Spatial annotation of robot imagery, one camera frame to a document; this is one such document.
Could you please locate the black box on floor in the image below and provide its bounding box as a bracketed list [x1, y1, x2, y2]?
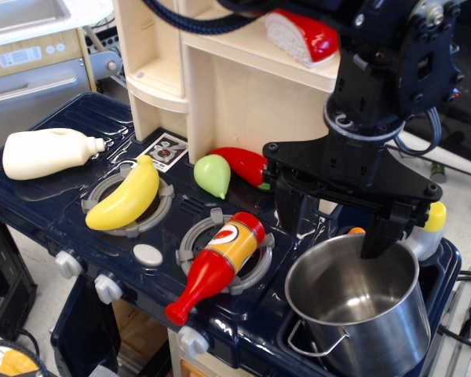
[0, 222, 37, 340]

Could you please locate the steel pot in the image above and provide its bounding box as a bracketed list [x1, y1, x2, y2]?
[285, 233, 431, 376]

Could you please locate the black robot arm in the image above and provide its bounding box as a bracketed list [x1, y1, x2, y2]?
[224, 1, 462, 258]

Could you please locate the white stove knob middle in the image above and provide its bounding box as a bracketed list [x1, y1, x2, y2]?
[94, 274, 123, 305]

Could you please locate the white toy jug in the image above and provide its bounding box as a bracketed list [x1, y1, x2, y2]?
[2, 128, 106, 181]

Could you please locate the yellow toy banana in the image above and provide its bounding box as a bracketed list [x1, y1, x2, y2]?
[86, 155, 159, 231]

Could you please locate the grey left burner ring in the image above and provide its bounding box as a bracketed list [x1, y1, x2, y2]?
[80, 163, 176, 239]

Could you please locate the grey burner ring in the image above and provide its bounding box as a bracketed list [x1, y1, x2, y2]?
[175, 207, 276, 296]
[80, 163, 176, 239]

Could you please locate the red white toy bread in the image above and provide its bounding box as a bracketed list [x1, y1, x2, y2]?
[265, 9, 338, 68]

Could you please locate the grey toy faucet yellow cap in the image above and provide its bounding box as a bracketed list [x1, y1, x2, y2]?
[404, 201, 447, 262]

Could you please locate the grey oval stove button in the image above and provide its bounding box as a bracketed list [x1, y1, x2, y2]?
[133, 243, 163, 267]

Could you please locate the cream toy kitchen shelf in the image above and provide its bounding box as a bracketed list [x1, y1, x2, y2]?
[114, 1, 340, 162]

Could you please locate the red toy chili pepper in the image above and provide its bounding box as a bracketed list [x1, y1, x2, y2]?
[210, 147, 270, 192]

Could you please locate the red toy ketchup bottle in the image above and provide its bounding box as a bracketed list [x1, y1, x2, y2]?
[165, 212, 266, 326]

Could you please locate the green toy pear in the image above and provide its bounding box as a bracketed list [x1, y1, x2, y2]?
[194, 155, 231, 199]

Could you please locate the grey right burner ring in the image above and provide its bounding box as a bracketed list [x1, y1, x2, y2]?
[175, 207, 276, 296]

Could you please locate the black braided cable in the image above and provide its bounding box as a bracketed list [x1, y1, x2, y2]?
[143, 0, 268, 31]

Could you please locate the grey toy dishwasher unit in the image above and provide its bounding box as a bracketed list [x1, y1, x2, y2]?
[0, 1, 122, 148]

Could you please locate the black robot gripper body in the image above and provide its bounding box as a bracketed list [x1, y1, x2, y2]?
[263, 95, 443, 224]

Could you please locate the white stove knob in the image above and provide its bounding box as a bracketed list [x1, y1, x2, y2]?
[55, 251, 83, 280]
[177, 326, 210, 358]
[94, 274, 123, 305]

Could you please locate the white stove knob right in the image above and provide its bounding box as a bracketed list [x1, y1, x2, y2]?
[177, 326, 210, 358]

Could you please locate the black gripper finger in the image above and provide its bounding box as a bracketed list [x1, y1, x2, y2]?
[360, 214, 405, 259]
[275, 172, 318, 236]

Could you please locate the navy toy kitchen stove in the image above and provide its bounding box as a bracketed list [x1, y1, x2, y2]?
[0, 92, 463, 377]

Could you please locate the white stove knob left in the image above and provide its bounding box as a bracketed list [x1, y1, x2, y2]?
[55, 251, 83, 280]

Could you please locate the white stand frame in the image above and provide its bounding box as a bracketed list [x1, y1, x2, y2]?
[399, 130, 471, 176]

